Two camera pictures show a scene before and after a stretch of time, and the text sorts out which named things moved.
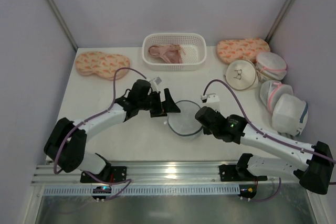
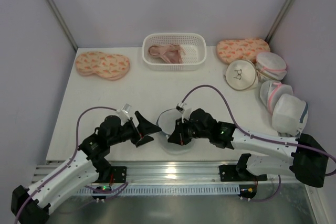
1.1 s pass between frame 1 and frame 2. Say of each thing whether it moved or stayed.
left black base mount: stayed
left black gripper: moved
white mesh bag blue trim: moved
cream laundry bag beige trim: stayed
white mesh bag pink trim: stayed
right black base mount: stayed
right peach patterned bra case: stayed
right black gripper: moved
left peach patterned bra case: stayed
